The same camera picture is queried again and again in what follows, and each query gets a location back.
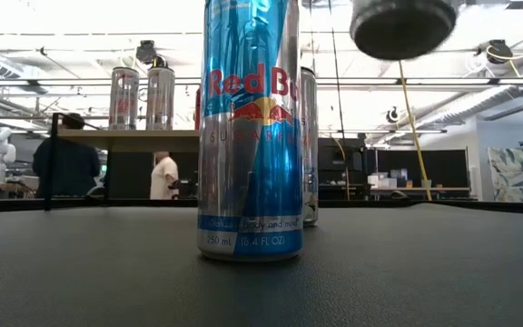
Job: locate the small black ceiling reel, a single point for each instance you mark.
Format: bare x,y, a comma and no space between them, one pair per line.
393,114

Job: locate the red beverage can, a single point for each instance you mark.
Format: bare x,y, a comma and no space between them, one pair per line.
197,111

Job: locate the black aluminium table frame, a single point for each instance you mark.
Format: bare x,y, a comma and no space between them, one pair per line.
12,205

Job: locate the person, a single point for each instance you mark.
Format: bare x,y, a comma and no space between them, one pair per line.
75,172
164,179

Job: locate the white box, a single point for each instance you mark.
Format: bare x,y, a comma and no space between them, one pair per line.
379,181

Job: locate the wooden background desk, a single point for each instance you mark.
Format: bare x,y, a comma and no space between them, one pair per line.
447,188

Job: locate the silver can with red print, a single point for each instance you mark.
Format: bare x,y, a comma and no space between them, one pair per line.
124,100

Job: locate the leaf pattern panel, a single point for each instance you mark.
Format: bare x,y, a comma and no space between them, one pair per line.
513,172

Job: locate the Red Bull sugarfree can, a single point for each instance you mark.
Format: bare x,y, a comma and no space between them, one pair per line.
250,159

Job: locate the black table mat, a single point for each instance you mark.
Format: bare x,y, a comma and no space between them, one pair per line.
107,272

